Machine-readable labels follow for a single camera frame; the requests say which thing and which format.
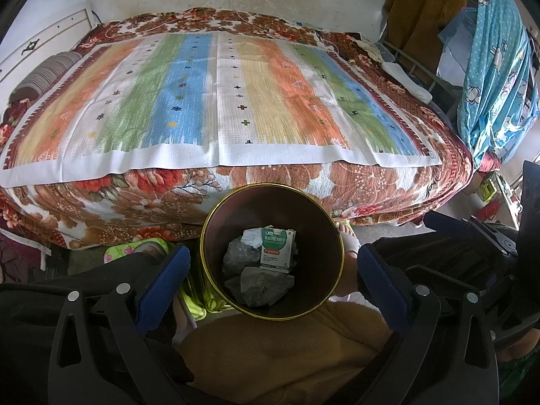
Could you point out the person's right foot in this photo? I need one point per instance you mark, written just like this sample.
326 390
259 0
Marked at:
350 253

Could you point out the person's brown fleece garment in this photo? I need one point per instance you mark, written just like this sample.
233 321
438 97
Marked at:
274 354

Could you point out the striped colourful mat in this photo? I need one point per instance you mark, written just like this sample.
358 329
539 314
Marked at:
126 114

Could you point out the person's left foot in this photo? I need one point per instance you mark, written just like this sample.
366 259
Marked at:
154 251

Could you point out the pale blue plastic bag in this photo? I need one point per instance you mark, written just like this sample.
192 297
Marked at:
453 50

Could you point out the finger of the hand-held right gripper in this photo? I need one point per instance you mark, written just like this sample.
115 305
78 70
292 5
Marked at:
447 223

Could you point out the dark gold-rimmed trash bin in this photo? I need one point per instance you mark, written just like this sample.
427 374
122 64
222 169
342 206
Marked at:
312 261

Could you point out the person's foot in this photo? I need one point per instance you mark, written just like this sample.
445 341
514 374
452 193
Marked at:
350 253
154 251

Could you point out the metal bed rail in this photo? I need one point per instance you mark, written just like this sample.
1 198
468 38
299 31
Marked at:
422 68

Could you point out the brown floral blanket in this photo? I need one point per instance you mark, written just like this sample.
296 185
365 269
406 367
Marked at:
379 185

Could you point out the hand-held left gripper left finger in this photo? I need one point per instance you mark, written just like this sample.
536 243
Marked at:
162 291

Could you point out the green box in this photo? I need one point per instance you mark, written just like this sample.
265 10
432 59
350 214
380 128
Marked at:
488 187

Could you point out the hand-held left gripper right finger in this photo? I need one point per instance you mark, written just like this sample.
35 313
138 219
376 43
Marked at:
384 289

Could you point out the white wooden headboard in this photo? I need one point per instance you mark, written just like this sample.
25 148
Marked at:
42 42

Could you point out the blue dotted printed cloth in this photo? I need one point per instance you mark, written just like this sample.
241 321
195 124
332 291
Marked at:
493 71

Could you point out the red container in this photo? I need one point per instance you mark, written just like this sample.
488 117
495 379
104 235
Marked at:
491 210

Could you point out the person's black pants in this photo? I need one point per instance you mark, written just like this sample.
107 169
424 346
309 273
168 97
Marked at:
84 270

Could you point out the brown hanging coat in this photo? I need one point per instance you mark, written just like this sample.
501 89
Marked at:
422 21

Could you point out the small medicine box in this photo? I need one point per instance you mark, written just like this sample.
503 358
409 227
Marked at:
276 253

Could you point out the white folded towel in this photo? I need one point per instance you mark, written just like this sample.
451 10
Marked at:
407 78

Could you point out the white printed plastic bag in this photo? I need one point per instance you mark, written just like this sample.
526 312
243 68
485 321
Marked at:
261 287

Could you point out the grey striped pillow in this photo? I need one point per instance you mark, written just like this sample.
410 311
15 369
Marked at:
46 74

